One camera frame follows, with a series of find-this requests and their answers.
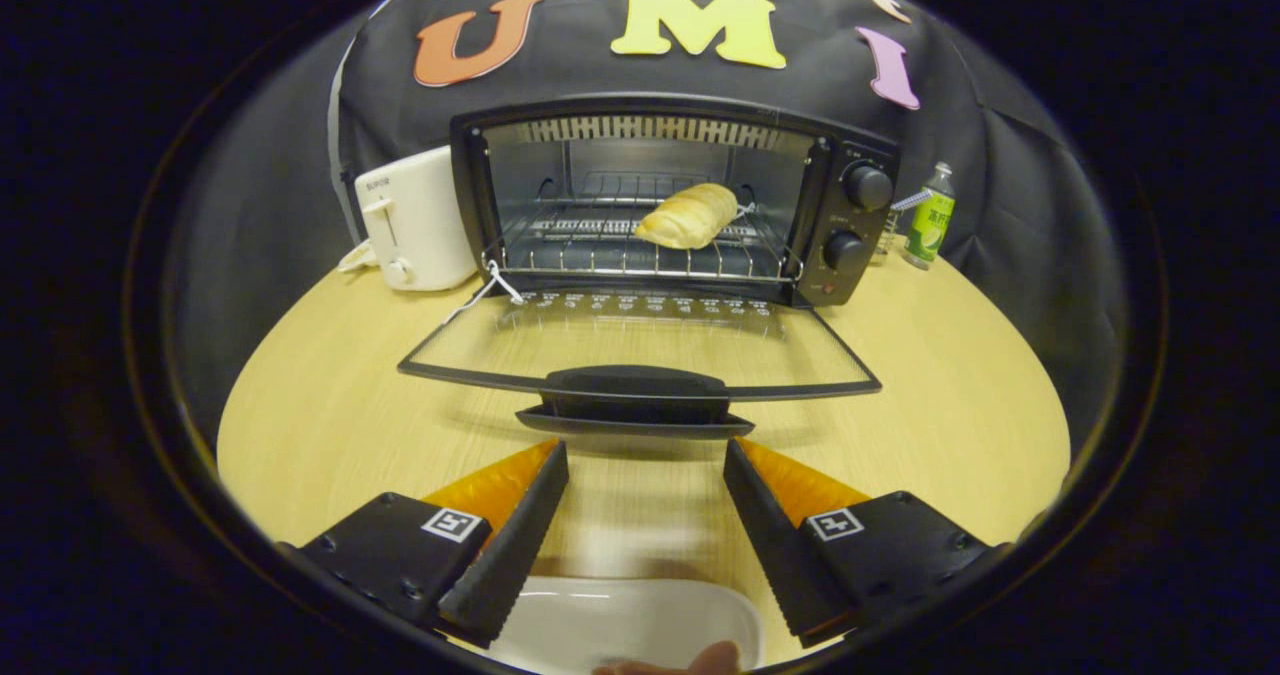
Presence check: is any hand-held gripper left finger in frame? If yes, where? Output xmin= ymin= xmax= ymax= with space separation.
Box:
xmin=280 ymin=439 xmax=570 ymax=649

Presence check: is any black toaster oven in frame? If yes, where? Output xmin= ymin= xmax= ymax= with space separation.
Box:
xmin=397 ymin=93 xmax=901 ymax=441

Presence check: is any golden bread roll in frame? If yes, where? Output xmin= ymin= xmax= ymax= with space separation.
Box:
xmin=636 ymin=183 xmax=740 ymax=250

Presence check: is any oven wire rack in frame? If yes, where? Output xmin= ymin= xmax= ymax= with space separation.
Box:
xmin=483 ymin=173 xmax=804 ymax=284

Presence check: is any green drink bottle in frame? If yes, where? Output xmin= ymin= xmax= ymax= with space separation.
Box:
xmin=903 ymin=162 xmax=956 ymax=271

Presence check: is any white string loop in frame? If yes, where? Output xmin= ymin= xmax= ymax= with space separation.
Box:
xmin=445 ymin=260 xmax=524 ymax=324

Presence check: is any black backdrop cloth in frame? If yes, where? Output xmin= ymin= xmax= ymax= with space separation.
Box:
xmin=165 ymin=0 xmax=1131 ymax=446

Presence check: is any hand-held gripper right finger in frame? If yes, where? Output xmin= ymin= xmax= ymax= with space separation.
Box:
xmin=723 ymin=437 xmax=1006 ymax=651

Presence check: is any white oval plate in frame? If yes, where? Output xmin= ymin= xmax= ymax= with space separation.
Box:
xmin=490 ymin=576 xmax=766 ymax=675

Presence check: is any white pop-up toaster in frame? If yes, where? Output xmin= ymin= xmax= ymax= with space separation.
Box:
xmin=354 ymin=145 xmax=479 ymax=292

